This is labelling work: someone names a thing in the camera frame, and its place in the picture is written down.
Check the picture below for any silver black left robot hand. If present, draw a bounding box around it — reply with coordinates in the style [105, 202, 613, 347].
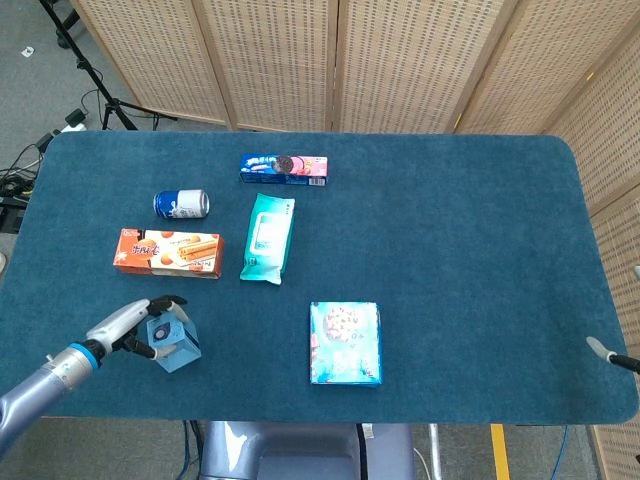
[84, 294, 190, 361]

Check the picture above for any black grey right robot hand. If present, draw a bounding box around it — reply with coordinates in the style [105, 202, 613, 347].
[584, 266, 640, 374]

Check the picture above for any small light blue box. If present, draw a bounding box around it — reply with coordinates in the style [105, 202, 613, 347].
[145, 310, 202, 374]

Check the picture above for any grey purple robot base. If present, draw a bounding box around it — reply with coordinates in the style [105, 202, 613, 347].
[199, 420, 416, 480]

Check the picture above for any orange egg roll biscuit box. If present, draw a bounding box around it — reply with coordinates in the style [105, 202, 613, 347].
[113, 228, 225, 280]

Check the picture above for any blue pink sandwich cookie box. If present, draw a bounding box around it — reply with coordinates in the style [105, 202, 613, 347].
[239, 152, 330, 188]

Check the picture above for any blue chocolate chip cookie box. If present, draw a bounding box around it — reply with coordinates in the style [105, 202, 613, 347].
[308, 300, 384, 387]

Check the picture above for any rattan folding screen panel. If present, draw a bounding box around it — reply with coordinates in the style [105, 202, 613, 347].
[452, 0, 640, 136]
[332, 0, 506, 135]
[192, 0, 344, 134]
[589, 184, 640, 480]
[69, 0, 234, 129]
[542, 27, 640, 214]

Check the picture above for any blue and white drink can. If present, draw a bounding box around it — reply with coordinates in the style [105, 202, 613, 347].
[152, 188, 211, 221]

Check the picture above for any yellow floor tape strip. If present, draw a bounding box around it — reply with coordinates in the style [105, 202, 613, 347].
[489, 423, 512, 480]

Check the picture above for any green wet wipes pack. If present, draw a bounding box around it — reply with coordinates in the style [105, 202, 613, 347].
[239, 192, 296, 286]

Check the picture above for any dark teal felt table cover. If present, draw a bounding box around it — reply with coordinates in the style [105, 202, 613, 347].
[0, 130, 640, 426]

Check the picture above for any silver table leg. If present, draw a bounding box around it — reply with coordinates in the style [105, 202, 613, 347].
[428, 423, 444, 480]

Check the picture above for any white power strip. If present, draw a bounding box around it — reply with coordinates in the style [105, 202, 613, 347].
[59, 109, 89, 134]

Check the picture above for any black tripod stand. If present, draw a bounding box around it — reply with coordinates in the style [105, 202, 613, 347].
[39, 0, 179, 132]

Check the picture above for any black floor cable bundle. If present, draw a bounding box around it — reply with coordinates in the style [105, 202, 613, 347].
[0, 130, 61, 234]

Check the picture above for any black cable with white tag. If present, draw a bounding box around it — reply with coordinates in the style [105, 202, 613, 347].
[354, 422, 375, 480]

